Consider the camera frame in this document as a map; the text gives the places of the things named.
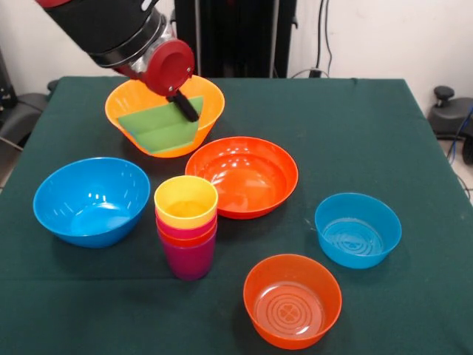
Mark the small blue plastic bowl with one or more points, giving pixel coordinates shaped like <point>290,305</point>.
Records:
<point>354,240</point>

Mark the green plastic bowl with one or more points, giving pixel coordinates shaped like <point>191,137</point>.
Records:
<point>159,129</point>

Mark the large orange plastic bowl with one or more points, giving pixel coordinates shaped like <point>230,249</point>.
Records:
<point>210,107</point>

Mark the small orange-red ringed bowl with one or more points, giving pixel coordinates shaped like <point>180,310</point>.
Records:
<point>292,277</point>

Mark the orange-red plastic cup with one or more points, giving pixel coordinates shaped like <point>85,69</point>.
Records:
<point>186,242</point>

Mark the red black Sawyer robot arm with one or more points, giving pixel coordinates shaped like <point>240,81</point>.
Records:
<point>99,26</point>

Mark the yellow plastic cup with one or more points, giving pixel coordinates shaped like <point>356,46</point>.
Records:
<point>184,192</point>

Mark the magenta-red plastic cup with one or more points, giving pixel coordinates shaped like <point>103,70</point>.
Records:
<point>184,233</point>

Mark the dark green table cloth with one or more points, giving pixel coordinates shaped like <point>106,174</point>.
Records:
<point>406,296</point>

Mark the black rounded floor base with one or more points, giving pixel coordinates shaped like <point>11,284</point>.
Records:
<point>22,111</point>
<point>449,114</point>

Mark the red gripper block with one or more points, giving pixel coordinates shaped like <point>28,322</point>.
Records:
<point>170,68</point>

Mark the large blue plastic bowl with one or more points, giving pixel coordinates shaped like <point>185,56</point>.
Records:
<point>92,203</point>

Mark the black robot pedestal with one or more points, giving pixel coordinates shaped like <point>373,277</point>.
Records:
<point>236,37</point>

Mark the wide orange-red shallow bowl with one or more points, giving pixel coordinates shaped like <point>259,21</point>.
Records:
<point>242,174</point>

